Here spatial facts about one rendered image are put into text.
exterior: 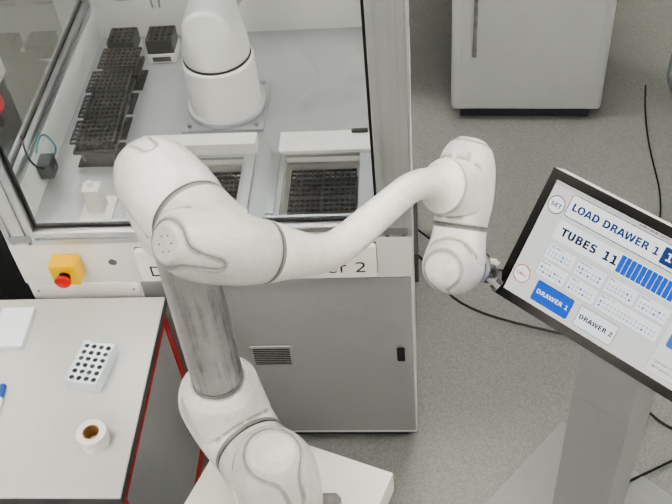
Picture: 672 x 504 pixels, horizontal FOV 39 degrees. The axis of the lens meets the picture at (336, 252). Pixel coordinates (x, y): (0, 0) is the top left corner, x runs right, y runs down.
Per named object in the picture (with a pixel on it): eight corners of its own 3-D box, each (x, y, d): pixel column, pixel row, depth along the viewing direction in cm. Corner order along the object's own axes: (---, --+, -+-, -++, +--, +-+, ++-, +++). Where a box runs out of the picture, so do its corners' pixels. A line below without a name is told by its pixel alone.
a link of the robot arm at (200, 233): (298, 235, 137) (252, 187, 146) (198, 225, 125) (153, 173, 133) (262, 307, 142) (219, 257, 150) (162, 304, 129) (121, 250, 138)
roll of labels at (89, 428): (96, 459, 213) (91, 450, 210) (74, 446, 216) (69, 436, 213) (116, 436, 217) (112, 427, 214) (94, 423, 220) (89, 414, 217)
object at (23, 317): (23, 349, 237) (21, 345, 236) (-10, 350, 238) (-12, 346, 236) (36, 311, 245) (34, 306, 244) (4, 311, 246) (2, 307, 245)
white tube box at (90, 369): (100, 393, 226) (95, 384, 223) (68, 389, 227) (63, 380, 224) (119, 352, 234) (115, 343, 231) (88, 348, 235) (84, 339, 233)
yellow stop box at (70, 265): (81, 287, 239) (73, 268, 234) (54, 287, 240) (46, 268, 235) (86, 272, 243) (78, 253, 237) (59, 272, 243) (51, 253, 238)
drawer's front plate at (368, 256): (377, 277, 236) (375, 247, 228) (263, 279, 239) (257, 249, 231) (377, 271, 237) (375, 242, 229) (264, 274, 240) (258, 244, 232)
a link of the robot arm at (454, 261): (485, 297, 180) (495, 229, 180) (467, 301, 166) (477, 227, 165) (432, 289, 184) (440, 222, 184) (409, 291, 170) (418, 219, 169)
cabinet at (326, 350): (422, 444, 296) (418, 276, 237) (105, 445, 305) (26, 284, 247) (418, 228, 361) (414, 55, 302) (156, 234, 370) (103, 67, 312)
